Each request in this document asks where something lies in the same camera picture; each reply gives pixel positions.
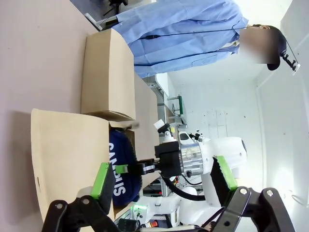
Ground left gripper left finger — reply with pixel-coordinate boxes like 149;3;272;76
42;161;122;232

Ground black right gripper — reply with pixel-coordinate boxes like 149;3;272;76
114;141;182;177

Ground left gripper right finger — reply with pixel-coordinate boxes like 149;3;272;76
199;155;295;232

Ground navy CAMPUS pencil case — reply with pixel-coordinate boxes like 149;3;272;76
108;130;142;208

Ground cardboard box with torn lid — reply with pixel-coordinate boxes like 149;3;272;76
30;108;162;224

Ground person in blue shirt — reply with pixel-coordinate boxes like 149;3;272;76
112;0;250;79

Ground black office chair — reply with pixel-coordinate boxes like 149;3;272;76
103;0;129;17

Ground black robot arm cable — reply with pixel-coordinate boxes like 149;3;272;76
161;173;206;202

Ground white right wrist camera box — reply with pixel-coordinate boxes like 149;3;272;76
154;119;175;144

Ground green-handled equipment cart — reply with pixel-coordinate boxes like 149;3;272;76
167;94;188;129

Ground black microphone cable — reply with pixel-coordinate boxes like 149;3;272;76
139;27;242;41

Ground black head-mounted camera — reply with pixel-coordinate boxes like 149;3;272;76
281;51;302;76

